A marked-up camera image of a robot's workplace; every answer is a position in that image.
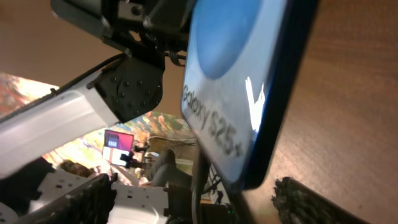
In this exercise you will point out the distant computer monitor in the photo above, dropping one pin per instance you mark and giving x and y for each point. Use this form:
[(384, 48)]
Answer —
[(117, 147)]

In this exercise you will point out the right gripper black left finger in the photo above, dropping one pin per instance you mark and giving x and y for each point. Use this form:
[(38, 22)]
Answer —
[(70, 199)]

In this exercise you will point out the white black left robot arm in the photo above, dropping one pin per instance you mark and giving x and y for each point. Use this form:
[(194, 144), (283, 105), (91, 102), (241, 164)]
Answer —
[(117, 90)]

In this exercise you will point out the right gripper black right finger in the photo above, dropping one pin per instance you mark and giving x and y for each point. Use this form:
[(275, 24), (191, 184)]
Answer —
[(298, 204)]

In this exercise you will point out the blue Galaxy smartphone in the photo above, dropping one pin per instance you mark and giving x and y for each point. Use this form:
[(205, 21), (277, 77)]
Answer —
[(242, 61)]

